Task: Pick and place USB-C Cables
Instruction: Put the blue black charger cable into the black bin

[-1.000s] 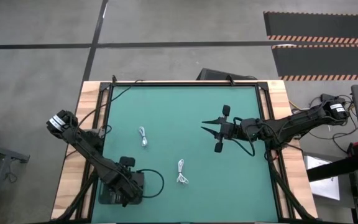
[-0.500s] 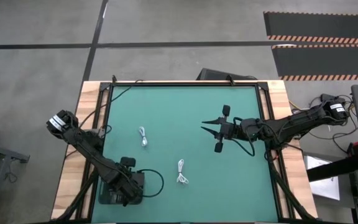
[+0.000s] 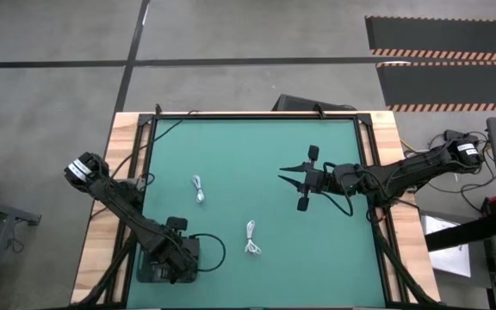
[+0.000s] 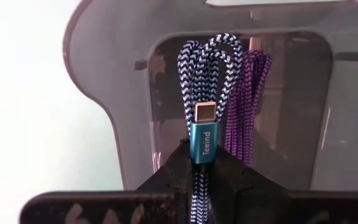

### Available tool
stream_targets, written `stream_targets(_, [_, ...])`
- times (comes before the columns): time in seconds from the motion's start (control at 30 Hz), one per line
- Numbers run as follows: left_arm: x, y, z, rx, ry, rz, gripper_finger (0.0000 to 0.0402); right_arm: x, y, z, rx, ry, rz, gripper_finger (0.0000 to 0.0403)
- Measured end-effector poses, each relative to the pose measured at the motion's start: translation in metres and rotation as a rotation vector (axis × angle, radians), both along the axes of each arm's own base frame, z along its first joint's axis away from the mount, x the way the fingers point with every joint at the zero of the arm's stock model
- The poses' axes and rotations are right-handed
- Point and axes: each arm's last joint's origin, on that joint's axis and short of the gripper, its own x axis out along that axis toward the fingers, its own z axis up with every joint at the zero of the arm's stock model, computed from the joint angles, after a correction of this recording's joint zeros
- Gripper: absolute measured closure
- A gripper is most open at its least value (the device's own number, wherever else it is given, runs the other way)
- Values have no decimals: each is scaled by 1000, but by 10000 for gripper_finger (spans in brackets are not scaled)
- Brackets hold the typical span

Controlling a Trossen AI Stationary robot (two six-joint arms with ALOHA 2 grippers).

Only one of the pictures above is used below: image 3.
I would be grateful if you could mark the white paper sheet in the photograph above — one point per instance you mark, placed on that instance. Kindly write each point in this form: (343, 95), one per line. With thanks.
(450, 258)

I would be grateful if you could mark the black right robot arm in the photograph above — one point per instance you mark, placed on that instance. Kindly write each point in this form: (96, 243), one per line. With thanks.
(407, 170)

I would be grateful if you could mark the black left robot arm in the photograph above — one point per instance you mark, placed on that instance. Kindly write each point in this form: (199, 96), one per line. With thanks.
(119, 198)

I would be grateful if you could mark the black flat device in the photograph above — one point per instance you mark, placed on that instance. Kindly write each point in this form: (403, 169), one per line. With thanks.
(299, 103)

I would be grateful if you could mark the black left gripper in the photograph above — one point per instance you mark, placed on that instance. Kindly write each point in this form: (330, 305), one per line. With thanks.
(179, 254)

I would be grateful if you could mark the black table frame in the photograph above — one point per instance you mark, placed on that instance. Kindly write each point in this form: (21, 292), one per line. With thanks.
(256, 116)

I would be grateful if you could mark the teal table mat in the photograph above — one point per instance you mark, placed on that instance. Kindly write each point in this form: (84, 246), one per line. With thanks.
(274, 267)

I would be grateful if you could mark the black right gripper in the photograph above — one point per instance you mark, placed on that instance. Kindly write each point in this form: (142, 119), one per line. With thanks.
(317, 178)

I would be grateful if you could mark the black bar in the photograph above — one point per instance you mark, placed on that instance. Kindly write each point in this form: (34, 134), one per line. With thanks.
(463, 234)

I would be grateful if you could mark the black hazard-striped floor mat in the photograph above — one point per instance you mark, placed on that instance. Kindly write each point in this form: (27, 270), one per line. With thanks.
(446, 84)
(446, 34)

